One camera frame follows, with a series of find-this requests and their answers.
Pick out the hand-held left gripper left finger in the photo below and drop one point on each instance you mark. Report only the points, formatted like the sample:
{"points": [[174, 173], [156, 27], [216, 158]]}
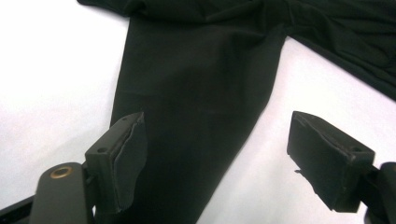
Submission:
{"points": [[124, 161]]}

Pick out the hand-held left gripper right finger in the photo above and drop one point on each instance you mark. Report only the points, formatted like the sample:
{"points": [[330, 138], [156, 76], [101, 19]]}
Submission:
{"points": [[323, 161]]}

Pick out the black pants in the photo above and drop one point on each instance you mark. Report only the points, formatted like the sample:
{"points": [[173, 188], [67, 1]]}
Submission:
{"points": [[199, 93]]}

